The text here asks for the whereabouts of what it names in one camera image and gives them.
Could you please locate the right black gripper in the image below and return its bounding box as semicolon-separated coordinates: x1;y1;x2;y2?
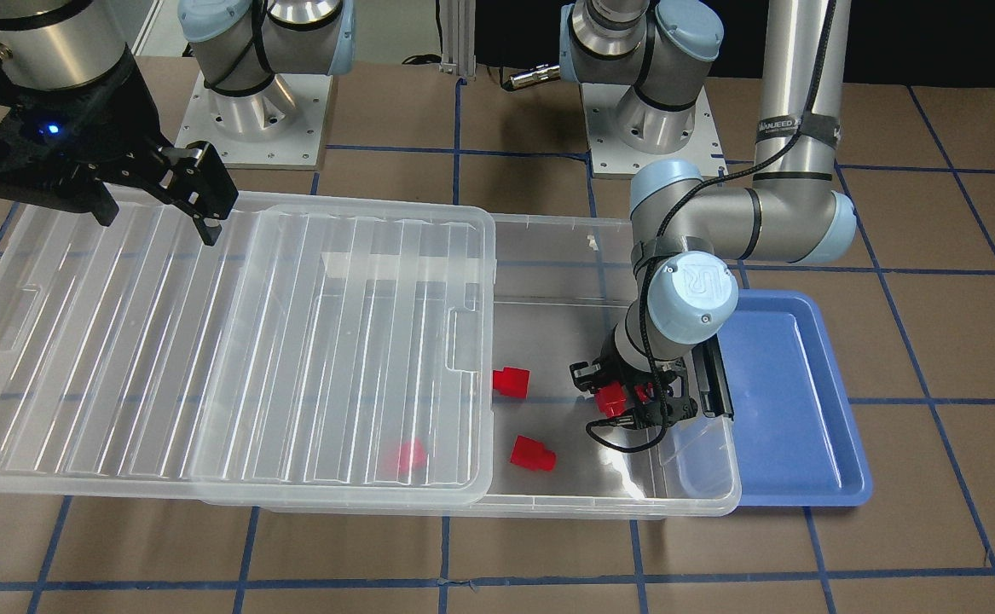
0;48;239;247

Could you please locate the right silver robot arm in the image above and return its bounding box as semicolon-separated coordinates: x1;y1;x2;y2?
0;1;356;246

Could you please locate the clear plastic storage box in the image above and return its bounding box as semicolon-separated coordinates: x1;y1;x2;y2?
272;214;742;519

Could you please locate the red block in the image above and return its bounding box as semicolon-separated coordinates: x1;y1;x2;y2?
593;381;628;419
509;435;557;472
395;438;430;478
492;366;531;399

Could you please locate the black box latch handle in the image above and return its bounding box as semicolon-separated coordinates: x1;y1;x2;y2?
692;335;735;420

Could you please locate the blue plastic tray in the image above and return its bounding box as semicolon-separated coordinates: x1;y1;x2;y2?
718;290;874;508

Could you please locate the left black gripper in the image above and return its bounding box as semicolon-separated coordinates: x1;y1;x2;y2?
570;334;698;429

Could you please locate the clear plastic box lid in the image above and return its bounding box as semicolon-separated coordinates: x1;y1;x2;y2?
0;189;496;507

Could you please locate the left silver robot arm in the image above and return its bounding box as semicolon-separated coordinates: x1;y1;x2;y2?
559;1;857;432

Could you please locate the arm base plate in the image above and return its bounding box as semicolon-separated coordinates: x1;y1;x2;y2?
580;83;726;179
176;74;336;171

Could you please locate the aluminium frame post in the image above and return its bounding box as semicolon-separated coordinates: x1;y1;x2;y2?
436;1;477;80

